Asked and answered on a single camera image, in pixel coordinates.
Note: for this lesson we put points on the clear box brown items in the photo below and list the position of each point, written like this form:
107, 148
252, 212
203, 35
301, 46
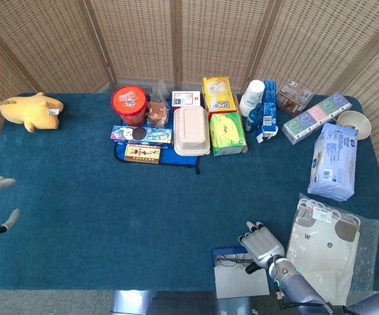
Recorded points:
292, 98

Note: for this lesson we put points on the wicker folding screen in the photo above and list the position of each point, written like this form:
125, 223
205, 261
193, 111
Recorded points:
137, 33

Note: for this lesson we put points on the long multicolour tissue pack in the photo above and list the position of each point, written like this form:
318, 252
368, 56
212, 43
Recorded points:
314, 116

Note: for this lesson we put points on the small brown cylinder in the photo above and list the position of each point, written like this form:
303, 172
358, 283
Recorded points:
246, 149

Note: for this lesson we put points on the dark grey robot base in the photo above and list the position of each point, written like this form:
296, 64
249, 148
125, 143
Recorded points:
176, 303

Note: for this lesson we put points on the bagged brown pastry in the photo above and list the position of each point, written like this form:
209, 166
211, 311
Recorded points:
158, 113

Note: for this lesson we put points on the small yellow red box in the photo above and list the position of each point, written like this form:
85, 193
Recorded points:
142, 153

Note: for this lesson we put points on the beige lidded lunch box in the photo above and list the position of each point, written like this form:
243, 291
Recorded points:
191, 128

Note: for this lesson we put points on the red snack tub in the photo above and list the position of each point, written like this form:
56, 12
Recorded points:
128, 100

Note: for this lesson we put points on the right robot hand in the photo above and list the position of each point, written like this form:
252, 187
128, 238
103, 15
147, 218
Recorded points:
263, 247

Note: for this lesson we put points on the blue cookie box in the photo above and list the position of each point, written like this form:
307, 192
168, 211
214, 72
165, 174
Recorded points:
150, 135

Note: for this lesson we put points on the light blue wipes pack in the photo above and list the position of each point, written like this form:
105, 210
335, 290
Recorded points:
333, 160

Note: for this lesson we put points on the blue white carton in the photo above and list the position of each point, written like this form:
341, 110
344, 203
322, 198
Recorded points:
269, 105

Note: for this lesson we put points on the beige bowl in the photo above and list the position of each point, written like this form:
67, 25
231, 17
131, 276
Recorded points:
356, 121

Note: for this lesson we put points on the small white red box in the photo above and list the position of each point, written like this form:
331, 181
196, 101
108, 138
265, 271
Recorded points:
185, 98

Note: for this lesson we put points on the white plastic bottle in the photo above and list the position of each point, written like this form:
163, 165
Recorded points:
253, 93

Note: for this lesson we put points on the blue spray bottle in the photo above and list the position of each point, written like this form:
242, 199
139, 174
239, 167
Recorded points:
253, 118

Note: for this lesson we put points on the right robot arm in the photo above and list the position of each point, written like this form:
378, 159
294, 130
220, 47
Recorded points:
294, 285

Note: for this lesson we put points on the blue pouch black trim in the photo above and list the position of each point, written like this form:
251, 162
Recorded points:
176, 159

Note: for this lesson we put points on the blue glasses case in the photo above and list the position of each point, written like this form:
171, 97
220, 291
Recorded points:
238, 282

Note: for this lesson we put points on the yellow plush toy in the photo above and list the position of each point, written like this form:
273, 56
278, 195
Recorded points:
32, 111

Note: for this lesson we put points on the yellow snack box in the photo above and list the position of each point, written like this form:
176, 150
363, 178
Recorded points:
217, 95

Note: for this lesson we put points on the black wire-frame eyeglasses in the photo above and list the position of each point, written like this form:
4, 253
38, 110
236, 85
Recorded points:
229, 261

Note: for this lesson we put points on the green tissue pack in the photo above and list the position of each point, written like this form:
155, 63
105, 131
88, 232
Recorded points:
227, 131

